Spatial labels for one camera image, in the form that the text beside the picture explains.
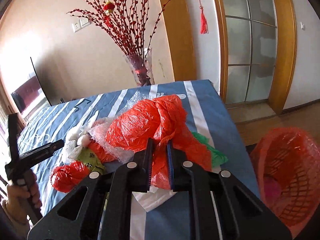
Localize large red plastic bag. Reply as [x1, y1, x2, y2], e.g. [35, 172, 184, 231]
[120, 95, 212, 190]

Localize red plastic trash basket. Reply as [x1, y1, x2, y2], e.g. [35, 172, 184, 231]
[249, 127, 319, 237]

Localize person's left hand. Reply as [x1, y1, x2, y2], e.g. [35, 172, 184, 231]
[5, 182, 42, 224]

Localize small red plastic bag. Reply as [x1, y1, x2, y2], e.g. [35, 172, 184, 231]
[50, 160, 90, 193]

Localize blue white striped tablecloth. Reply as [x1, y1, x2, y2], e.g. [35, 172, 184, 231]
[18, 80, 259, 239]

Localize yellow green plastic bag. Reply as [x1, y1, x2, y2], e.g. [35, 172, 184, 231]
[76, 148, 106, 174]

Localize white plastic bag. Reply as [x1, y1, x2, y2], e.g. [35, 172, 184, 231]
[61, 111, 99, 165]

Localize flat screen television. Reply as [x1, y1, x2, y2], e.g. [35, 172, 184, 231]
[11, 57, 51, 119]

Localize clear bubble wrap on table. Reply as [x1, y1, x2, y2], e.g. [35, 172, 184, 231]
[88, 89, 145, 164]

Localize glass vase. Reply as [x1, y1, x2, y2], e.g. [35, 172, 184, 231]
[124, 48, 155, 87]

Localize red berry branches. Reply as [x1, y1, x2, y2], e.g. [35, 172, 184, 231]
[67, 0, 171, 57]

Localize frosted glass door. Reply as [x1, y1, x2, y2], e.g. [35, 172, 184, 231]
[223, 0, 277, 104]

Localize white wall socket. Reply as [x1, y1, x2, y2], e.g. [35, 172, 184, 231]
[72, 21, 81, 33]

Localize white light switch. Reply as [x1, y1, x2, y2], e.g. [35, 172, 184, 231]
[79, 17, 91, 28]

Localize wooden door frame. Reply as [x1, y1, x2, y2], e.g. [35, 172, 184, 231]
[214, 0, 297, 114]

